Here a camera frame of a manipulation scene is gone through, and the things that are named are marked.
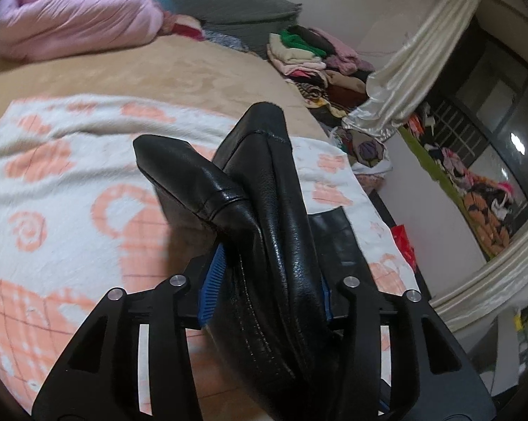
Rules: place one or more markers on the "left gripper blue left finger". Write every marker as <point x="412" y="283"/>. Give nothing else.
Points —
<point x="208" y="293"/>

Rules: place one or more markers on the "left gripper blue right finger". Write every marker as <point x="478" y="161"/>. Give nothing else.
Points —
<point x="327" y="297"/>

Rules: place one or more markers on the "black leather jacket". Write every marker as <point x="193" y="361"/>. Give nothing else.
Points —
<point x="270" y="323"/>

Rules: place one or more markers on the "clothes on window sill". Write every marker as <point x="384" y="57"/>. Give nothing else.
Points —
<point x="489" y="203"/>

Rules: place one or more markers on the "pile of folded clothes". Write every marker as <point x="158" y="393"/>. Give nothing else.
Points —
<point x="329" y="76"/>

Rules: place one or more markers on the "red plastic bag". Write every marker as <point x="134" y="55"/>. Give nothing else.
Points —
<point x="400" y="237"/>

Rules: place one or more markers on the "white pink patterned blanket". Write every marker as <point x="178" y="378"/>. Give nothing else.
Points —
<point x="78" y="218"/>

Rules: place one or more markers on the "green cloth on sill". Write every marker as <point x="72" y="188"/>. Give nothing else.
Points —
<point x="439" y="175"/>

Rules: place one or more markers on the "black window grille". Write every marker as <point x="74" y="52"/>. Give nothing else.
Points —
<point x="448" y="125"/>

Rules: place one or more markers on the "cream satin curtain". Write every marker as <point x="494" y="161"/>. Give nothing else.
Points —
<point x="397" y="88"/>

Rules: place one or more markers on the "grey headboard cushion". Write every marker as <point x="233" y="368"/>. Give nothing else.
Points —
<point x="250" y="21"/>

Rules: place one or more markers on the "pink quilted duvet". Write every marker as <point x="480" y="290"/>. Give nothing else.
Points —
<point x="40" y="30"/>

